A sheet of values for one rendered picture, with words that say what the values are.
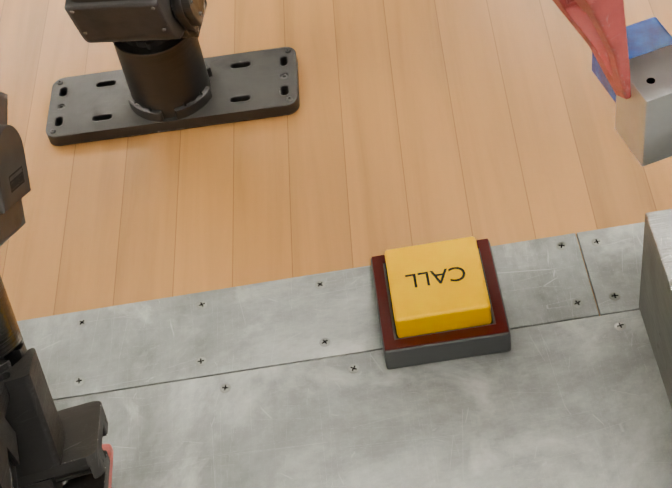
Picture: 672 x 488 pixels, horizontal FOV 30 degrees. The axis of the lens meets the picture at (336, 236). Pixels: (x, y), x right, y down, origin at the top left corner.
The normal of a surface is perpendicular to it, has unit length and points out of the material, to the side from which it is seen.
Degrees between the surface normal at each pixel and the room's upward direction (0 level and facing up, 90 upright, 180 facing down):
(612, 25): 83
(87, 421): 29
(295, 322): 0
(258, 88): 0
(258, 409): 0
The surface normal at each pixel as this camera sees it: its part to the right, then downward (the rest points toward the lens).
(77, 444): -0.24, -0.92
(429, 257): -0.14, -0.66
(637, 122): -0.94, 0.33
